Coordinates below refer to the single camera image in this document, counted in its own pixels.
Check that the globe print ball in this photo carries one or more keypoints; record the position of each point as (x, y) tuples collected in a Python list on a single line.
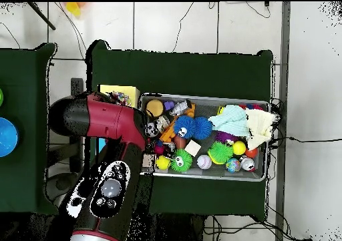
[(233, 165)]

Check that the black chair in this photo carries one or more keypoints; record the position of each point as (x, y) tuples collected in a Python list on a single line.
[(76, 86)]

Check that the large light green spiky ball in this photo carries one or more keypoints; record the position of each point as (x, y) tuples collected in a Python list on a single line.
[(220, 152)]

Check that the blue spiky ball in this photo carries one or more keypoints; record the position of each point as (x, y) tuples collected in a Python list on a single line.
[(203, 128), (184, 126)]

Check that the peach orange ball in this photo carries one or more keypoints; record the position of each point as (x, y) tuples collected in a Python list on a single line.
[(154, 108)]

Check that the white toy baseball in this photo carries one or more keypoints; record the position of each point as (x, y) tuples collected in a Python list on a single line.
[(204, 162)]

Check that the black white toy soccer ball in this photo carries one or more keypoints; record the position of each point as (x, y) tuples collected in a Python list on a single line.
[(152, 129)]

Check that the cream yellow cloth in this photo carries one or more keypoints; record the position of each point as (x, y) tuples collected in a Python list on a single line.
[(261, 126)]

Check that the black rod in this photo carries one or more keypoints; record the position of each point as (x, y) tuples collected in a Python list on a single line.
[(41, 15)]

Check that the shallow clear mesh bin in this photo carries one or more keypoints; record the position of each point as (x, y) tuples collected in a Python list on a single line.
[(256, 174)]

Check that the brown toy football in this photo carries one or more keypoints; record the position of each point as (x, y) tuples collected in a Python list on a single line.
[(180, 142)]

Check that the wooden box with three holes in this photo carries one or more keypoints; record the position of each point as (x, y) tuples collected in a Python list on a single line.
[(128, 90)]

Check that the mint green cloth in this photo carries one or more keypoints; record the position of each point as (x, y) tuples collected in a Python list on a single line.
[(231, 121)]

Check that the green cloth side table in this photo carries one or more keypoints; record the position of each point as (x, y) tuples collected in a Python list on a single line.
[(32, 129)]

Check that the orange red ball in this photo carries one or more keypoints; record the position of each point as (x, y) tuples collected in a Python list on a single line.
[(251, 153)]

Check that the blue round disc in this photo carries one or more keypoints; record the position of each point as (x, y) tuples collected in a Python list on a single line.
[(6, 137)]

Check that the yellow ball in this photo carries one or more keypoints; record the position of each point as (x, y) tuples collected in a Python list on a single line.
[(239, 147), (163, 162)]

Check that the grey metal beam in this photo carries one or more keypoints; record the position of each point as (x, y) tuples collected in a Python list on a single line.
[(283, 65)]

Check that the yellow floor object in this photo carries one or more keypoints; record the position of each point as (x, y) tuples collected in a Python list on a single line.
[(74, 8)]

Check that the orange plastic toy brick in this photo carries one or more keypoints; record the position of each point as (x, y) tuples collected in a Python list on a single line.
[(168, 133)]

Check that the multicolour print cloth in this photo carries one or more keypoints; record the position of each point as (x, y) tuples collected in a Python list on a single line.
[(122, 98)]

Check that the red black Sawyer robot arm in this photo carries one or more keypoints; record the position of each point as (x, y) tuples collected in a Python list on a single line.
[(107, 118)]

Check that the small wooden cube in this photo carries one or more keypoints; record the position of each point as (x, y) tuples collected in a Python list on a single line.
[(192, 147)]

